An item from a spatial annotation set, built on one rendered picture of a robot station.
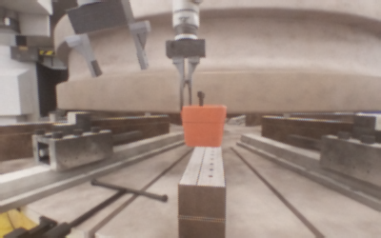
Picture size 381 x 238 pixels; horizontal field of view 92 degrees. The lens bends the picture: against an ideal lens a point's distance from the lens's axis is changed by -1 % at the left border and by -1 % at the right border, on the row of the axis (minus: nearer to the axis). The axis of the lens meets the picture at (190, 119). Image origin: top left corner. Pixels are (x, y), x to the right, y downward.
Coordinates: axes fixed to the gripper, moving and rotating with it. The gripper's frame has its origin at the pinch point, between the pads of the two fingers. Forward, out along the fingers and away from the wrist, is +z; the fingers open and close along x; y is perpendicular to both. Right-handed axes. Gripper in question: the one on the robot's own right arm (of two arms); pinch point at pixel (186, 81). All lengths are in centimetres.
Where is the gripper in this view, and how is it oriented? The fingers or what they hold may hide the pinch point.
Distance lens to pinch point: 65.0
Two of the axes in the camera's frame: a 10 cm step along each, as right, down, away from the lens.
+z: 0.0, 10.0, 1.0
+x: 9.9, 0.1, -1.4
